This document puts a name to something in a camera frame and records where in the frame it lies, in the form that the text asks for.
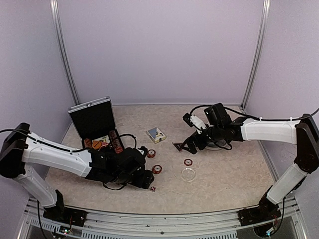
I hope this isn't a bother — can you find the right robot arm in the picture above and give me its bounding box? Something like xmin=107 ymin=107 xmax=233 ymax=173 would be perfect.
xmin=174 ymin=103 xmax=319 ymax=221

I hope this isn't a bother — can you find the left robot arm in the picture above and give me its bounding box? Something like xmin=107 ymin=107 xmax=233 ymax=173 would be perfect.
xmin=0 ymin=122 xmax=154 ymax=222

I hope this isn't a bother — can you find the blue playing card deck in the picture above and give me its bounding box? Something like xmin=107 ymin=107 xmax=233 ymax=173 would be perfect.
xmin=146 ymin=127 xmax=166 ymax=144

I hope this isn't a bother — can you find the aluminium corner post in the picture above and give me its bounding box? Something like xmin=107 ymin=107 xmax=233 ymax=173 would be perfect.
xmin=241 ymin=0 xmax=271 ymax=110
xmin=50 ymin=0 xmax=80 ymax=105

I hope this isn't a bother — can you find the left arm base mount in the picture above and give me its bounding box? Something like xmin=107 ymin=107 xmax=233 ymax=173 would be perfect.
xmin=43 ymin=206 xmax=87 ymax=227

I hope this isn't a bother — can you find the right aluminium corner post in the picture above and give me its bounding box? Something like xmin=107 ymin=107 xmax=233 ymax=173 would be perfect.
xmin=241 ymin=0 xmax=271 ymax=110

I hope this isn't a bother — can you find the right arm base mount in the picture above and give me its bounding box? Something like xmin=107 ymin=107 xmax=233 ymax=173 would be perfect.
xmin=238 ymin=205 xmax=282 ymax=227

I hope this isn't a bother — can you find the chip row right in case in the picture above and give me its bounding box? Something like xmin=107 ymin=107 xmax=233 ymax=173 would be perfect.
xmin=109 ymin=130 xmax=123 ymax=154

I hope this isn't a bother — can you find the orange round button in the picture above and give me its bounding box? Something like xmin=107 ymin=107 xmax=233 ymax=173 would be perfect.
xmin=92 ymin=140 xmax=102 ymax=150

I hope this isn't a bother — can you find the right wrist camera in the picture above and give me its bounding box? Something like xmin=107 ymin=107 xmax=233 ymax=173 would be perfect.
xmin=183 ymin=113 xmax=207 ymax=134

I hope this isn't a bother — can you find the chip row left in case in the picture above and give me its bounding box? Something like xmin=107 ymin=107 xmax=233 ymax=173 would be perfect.
xmin=83 ymin=138 xmax=93 ymax=149

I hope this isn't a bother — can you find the single red chip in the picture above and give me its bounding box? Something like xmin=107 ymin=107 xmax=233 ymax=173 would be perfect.
xmin=184 ymin=159 xmax=193 ymax=166

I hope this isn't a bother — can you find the aluminium poker case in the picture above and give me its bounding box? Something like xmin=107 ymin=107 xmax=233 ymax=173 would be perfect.
xmin=68 ymin=96 xmax=124 ymax=152

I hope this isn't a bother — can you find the triangular all-in button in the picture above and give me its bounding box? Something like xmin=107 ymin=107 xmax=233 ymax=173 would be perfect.
xmin=172 ymin=142 xmax=184 ymax=152

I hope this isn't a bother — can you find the left aluminium corner post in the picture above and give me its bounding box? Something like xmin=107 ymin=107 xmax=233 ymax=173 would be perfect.
xmin=50 ymin=0 xmax=80 ymax=105

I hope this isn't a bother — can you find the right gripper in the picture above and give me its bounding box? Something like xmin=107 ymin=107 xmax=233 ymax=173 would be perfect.
xmin=180 ymin=124 xmax=223 ymax=154

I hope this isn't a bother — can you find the chip row in case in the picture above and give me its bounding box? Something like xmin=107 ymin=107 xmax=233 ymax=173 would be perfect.
xmin=83 ymin=138 xmax=93 ymax=149
xmin=109 ymin=130 xmax=123 ymax=154

